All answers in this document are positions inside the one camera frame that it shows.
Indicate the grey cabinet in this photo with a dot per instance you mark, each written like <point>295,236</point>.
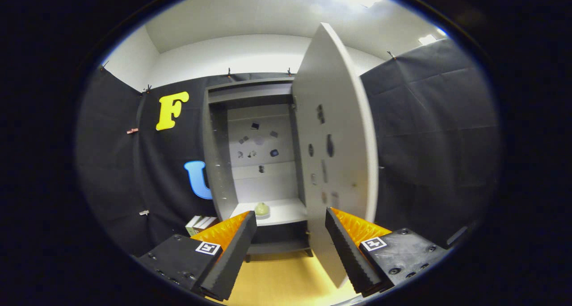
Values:
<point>219,163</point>

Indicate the brown and green book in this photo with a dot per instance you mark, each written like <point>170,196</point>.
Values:
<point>196,225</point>

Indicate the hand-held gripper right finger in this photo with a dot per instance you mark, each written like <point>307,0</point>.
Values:
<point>353,257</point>

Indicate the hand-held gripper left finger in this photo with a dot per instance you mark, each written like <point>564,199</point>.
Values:
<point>232,261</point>

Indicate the small pale green container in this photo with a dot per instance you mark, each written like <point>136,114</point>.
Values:
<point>262,209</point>

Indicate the small ceiling light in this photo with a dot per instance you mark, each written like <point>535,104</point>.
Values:
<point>427,39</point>

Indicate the black backdrop cloth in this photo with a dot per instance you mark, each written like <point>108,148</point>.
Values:
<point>111,172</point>

